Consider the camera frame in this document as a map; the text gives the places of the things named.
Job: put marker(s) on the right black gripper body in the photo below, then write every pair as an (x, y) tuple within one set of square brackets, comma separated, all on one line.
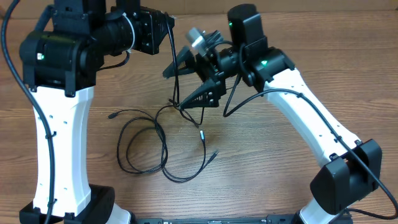
[(208, 65)]

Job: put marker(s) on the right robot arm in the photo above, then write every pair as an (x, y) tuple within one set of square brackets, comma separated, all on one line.
[(349, 168)]

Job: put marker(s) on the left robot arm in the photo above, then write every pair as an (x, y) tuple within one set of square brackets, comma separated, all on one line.
[(61, 58)]

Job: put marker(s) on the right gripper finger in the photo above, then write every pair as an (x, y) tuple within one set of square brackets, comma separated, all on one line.
[(205, 96), (185, 64)]

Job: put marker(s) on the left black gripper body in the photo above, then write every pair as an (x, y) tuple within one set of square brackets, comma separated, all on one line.
[(146, 31)]

